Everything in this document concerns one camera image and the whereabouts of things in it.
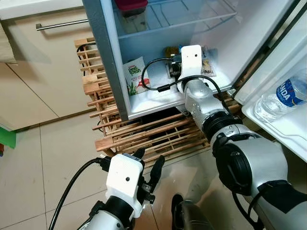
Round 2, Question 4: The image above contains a grey robot leg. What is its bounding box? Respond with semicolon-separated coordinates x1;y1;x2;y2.
170;193;214;230

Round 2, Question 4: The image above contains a clear water bottle blue label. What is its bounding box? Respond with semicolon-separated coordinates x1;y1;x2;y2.
253;72;307;123

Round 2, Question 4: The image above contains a grey mini fridge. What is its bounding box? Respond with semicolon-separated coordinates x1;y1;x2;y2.
82;0;300;121

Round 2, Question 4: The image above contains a green flat board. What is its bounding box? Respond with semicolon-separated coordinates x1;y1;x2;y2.
0;126;16;149

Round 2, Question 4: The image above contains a fridge wire shelf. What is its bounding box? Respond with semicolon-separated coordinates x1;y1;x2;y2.
115;0;239;39

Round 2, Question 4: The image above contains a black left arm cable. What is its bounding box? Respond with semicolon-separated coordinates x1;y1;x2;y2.
48;157;112;230

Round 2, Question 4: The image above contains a wooden wine rack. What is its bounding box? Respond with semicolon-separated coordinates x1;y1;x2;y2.
74;37;240;168

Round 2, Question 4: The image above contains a clear snack pack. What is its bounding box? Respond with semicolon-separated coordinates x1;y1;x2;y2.
199;45;217;78

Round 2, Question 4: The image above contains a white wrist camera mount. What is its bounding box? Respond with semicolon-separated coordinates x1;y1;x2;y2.
177;45;203;81
105;153;144;219

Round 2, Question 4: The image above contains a white green food bag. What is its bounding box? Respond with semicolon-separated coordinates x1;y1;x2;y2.
122;57;150;95

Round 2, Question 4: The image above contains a red lidded container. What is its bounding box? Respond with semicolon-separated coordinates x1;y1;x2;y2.
114;0;149;33

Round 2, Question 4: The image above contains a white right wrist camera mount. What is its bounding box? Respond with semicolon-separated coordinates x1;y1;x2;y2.
177;45;203;81

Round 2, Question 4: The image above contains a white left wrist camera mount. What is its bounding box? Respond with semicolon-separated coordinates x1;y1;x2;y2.
105;153;144;219

